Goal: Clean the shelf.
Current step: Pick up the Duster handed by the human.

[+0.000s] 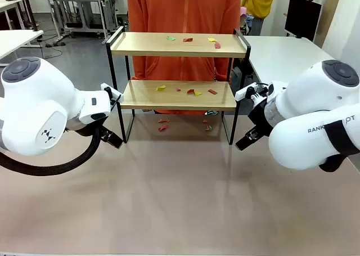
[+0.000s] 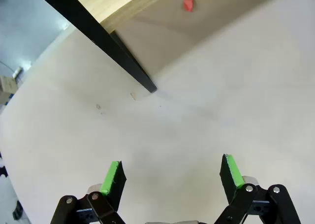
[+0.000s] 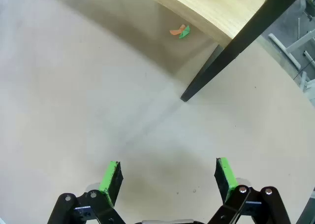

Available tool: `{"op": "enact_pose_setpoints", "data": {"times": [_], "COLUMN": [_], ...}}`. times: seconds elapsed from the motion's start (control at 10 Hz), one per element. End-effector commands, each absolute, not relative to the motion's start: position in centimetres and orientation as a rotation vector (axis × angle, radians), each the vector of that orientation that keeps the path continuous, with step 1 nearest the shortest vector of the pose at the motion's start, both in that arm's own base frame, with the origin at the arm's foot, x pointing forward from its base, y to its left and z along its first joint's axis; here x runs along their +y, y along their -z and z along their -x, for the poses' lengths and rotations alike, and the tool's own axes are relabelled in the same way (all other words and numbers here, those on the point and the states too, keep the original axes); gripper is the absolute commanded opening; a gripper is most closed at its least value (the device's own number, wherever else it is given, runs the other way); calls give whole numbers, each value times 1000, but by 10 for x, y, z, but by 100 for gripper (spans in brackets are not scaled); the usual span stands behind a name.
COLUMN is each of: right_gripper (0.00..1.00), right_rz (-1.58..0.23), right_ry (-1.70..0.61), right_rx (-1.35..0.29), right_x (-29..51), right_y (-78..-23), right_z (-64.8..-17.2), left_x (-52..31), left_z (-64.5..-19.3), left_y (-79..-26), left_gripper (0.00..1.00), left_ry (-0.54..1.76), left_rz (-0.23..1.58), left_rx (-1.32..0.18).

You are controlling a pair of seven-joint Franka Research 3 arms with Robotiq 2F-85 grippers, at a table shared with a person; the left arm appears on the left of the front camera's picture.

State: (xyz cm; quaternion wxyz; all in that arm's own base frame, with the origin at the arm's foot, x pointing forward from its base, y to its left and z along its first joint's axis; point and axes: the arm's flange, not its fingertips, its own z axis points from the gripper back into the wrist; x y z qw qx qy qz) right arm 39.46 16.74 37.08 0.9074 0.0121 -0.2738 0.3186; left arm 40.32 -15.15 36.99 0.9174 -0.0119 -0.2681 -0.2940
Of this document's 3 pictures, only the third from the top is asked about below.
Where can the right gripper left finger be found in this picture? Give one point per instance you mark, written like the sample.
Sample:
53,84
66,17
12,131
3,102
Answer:
108,179

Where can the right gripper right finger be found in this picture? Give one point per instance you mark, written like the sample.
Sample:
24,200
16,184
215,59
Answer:
227,177

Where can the green paper scrap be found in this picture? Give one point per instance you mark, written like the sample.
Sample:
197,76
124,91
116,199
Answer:
184,33

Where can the white table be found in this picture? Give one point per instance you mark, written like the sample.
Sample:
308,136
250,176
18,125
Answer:
295,43

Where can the orange-red paper scrap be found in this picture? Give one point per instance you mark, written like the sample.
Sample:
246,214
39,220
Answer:
175,32

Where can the wooden two-tier black-frame shelf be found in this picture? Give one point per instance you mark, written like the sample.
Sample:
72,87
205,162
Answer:
209,7

